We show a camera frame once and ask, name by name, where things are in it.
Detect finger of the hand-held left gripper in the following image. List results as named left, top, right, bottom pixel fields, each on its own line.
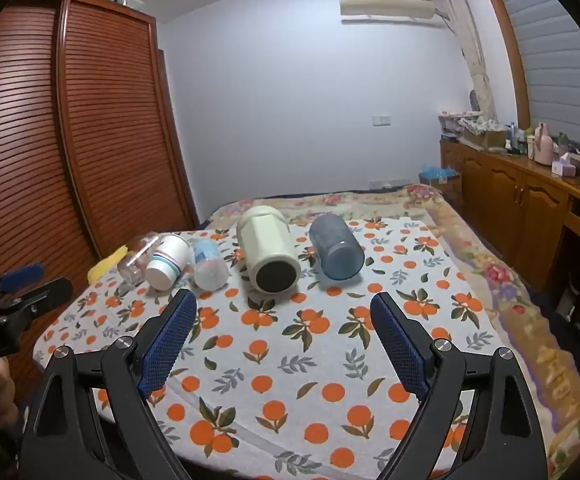
left=0, top=277, right=74, bottom=319
left=0, top=263, right=46, bottom=307

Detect blue plastic basket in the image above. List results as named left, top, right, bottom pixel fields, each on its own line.
left=418, top=162, right=461, bottom=187

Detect floral blanket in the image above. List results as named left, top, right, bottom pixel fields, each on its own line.
left=205, top=184, right=580, bottom=480

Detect pink floral storage box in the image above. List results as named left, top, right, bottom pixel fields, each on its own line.
left=438, top=109, right=482, bottom=137

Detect white jar teal band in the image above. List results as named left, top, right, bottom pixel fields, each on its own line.
left=144, top=235, right=193, bottom=292

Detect clear glass cup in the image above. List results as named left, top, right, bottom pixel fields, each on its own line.
left=118, top=232, right=159, bottom=284

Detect orange fruit print cloth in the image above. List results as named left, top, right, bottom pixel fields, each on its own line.
left=32, top=217, right=502, bottom=480

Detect cream ribbed cup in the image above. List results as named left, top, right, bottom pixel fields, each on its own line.
left=236, top=205, right=301, bottom=295

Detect blue translucent cup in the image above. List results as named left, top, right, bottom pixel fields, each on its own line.
left=309, top=213, right=365, bottom=281

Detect wooden window frame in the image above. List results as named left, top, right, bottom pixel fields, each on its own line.
left=472, top=0, right=534, bottom=132

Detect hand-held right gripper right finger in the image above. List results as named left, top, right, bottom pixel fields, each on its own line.
left=370, top=291, right=551, bottom=480

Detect cream curtain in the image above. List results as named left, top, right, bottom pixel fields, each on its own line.
left=430, top=0, right=502, bottom=122

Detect white window blinds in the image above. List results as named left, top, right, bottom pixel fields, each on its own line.
left=490, top=0, right=580, bottom=147

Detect cardboard box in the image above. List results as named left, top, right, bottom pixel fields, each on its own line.
left=462, top=125, right=509, bottom=149

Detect yellow cloth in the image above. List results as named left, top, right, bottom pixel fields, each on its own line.
left=87, top=247, right=129, bottom=281

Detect wooden sideboard cabinet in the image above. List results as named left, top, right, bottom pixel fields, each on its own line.
left=440, top=137, right=580, bottom=292

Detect pink thermos jug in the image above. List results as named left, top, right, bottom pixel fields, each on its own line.
left=533, top=122, right=554, bottom=164

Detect purple tissue box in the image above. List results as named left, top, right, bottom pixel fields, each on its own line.
left=552, top=154, right=579, bottom=177

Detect small clear blue bottle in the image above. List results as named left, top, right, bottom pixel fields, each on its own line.
left=190, top=239, right=229, bottom=290

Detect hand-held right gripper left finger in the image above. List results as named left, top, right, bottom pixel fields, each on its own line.
left=17, top=287, right=198, bottom=480

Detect brown slatted wardrobe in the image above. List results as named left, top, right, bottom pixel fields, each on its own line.
left=0, top=0, right=201, bottom=401

